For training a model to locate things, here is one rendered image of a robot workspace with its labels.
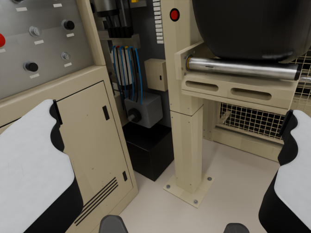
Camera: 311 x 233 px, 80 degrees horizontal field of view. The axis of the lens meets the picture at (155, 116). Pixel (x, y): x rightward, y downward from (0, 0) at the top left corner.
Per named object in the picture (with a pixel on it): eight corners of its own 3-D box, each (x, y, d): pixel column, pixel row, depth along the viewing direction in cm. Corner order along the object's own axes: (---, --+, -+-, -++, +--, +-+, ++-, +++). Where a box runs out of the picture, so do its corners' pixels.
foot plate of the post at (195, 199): (162, 188, 130) (162, 187, 129) (182, 164, 147) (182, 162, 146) (197, 209, 115) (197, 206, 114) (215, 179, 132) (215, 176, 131)
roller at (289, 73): (185, 70, 71) (185, 58, 69) (191, 66, 74) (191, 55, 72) (297, 83, 51) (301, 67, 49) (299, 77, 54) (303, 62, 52)
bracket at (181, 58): (175, 79, 72) (173, 53, 66) (216, 52, 97) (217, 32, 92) (183, 80, 70) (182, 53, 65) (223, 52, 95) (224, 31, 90)
